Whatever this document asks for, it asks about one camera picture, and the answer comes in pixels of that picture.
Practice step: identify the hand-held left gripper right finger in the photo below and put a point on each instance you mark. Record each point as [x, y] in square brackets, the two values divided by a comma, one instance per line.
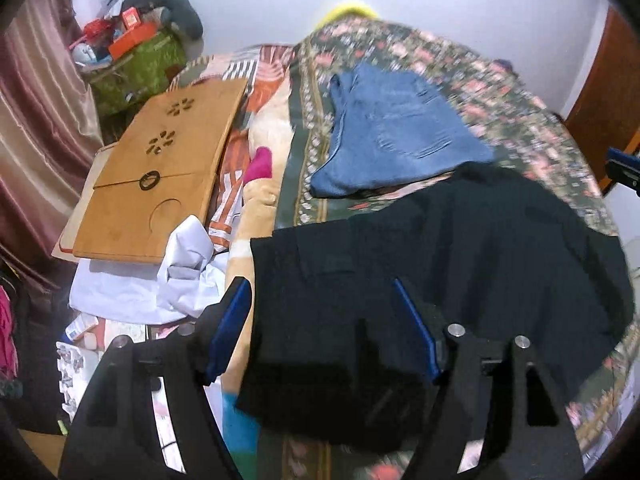
[417, 327]

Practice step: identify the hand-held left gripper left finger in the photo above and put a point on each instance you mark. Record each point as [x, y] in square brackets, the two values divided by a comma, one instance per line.
[231, 327]

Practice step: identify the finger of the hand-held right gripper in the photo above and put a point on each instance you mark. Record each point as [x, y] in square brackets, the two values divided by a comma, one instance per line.
[622, 160]

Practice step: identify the black pants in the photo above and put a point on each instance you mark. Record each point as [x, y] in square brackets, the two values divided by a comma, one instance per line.
[450, 240]

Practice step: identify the white garment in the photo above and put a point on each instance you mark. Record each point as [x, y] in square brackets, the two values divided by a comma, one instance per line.
[185, 260]

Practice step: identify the floral blanket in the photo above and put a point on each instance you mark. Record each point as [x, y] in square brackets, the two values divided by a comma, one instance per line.
[525, 125]

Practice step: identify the small white box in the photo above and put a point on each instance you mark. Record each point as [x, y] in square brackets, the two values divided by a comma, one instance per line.
[81, 329]

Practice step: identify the wooden lap desk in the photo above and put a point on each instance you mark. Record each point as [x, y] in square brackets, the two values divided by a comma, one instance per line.
[165, 170]

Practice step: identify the dark cloth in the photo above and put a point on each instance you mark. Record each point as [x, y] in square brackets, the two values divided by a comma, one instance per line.
[35, 350]

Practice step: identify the blue jeans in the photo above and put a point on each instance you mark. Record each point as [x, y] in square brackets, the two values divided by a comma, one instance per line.
[390, 125]

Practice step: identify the peach plush blanket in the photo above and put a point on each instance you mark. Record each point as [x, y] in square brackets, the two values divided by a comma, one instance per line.
[265, 125]

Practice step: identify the striped patchwork blanket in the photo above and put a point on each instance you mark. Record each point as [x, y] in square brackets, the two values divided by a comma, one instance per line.
[265, 67]

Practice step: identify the green storage bag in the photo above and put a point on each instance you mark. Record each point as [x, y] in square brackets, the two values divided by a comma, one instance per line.
[140, 70]

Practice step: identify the striped pink curtain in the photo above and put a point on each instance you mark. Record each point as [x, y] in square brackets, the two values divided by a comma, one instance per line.
[40, 110]

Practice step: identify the orange box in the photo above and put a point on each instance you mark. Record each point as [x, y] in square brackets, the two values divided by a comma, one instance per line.
[132, 41]

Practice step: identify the yellow foam tube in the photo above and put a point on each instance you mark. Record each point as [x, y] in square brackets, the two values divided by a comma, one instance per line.
[347, 11]

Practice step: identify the small red box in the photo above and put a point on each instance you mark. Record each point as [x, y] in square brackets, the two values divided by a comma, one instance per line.
[131, 17]

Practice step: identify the red bag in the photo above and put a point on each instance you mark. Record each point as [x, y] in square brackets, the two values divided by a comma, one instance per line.
[96, 30]

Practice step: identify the grey neck pillow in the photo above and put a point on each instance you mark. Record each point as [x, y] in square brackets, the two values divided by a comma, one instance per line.
[175, 5]

